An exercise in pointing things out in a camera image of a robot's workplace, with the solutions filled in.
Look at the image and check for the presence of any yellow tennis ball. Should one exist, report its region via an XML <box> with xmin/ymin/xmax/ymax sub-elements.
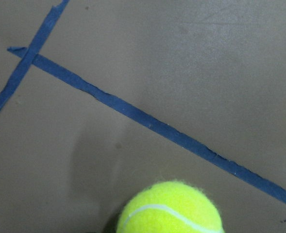
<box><xmin>116</xmin><ymin>181</ymin><xmax>224</xmax><ymax>233</ymax></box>

